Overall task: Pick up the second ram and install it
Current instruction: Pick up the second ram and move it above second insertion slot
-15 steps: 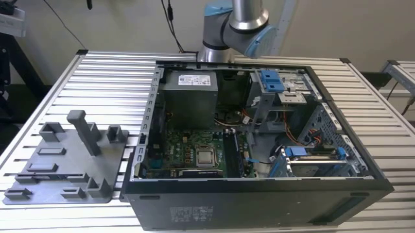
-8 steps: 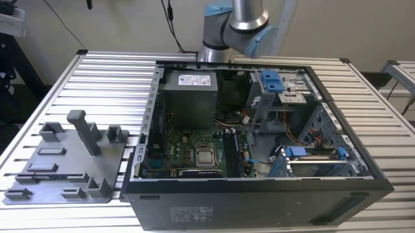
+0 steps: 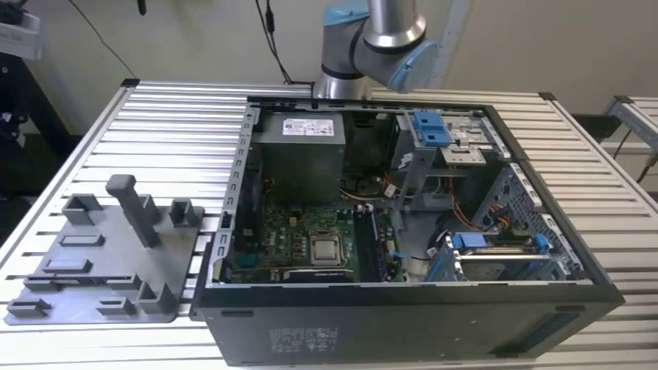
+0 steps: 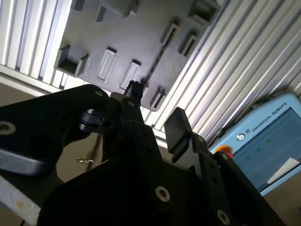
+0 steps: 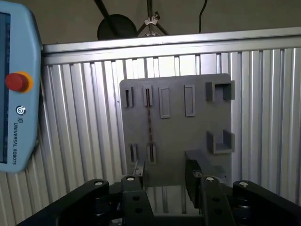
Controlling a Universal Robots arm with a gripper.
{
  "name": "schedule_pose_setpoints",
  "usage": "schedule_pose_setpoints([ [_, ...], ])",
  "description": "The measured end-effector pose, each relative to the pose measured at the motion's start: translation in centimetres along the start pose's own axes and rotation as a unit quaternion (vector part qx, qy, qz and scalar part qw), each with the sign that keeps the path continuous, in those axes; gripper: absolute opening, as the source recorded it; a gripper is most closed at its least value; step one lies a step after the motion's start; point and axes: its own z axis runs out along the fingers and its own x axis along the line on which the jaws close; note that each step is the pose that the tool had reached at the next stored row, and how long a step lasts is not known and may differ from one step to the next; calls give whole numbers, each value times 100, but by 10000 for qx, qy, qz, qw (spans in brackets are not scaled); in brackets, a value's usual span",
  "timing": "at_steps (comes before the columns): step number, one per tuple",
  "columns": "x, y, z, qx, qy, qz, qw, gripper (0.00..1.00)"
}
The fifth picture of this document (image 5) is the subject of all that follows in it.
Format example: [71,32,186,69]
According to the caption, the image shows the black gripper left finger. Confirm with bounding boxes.
[14,160,156,226]

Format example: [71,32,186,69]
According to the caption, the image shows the black hanging cable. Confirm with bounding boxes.
[198,0,208,33]

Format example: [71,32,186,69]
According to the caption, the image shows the blue RAM stick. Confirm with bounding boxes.
[145,89,156,163]

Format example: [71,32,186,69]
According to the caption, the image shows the grey parts rack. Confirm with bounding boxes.
[119,73,236,189]

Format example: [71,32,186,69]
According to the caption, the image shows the black round disc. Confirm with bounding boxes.
[97,14,138,40]

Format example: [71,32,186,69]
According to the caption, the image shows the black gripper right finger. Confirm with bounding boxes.
[185,159,301,226]

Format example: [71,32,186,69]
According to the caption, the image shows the pale blue teach pendant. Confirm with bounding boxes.
[0,4,44,174]

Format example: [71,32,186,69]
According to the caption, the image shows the black tripod silver joint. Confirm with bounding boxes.
[137,0,170,38]

